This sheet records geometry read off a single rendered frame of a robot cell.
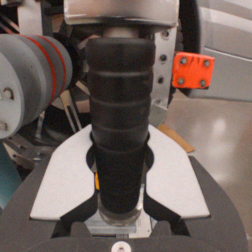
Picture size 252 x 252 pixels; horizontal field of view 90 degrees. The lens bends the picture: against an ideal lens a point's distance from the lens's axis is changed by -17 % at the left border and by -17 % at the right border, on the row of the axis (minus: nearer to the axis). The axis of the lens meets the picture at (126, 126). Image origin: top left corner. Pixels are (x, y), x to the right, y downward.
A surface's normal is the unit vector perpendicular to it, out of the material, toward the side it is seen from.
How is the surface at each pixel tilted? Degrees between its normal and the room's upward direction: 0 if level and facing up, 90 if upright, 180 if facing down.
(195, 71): 90
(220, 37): 90
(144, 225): 0
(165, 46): 90
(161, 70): 90
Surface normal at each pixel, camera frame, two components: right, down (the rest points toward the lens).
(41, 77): 0.58, 0.39
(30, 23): 0.04, 0.50
